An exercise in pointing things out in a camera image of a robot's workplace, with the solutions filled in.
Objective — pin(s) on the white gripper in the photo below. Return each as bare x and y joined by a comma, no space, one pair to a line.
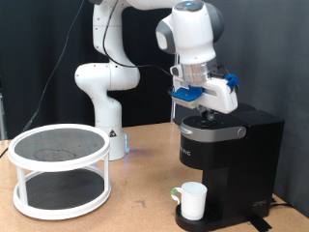
219,96

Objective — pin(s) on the black Keurig coffee machine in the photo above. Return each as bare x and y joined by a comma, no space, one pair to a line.
238,167

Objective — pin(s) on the white mug with green tag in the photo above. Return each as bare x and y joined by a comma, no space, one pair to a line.
193,201

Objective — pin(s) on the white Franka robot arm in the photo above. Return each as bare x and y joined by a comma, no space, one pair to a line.
128,64

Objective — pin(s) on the dark grey partition panel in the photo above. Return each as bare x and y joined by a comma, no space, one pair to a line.
267,48

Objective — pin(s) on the black tape strip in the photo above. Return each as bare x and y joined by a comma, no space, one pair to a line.
260,224

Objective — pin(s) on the white two-tier turntable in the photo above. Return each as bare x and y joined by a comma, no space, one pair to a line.
61,162

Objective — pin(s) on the grey vertical bar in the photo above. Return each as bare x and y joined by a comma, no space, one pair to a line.
2,116

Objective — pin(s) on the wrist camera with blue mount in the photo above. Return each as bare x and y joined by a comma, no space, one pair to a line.
186,96

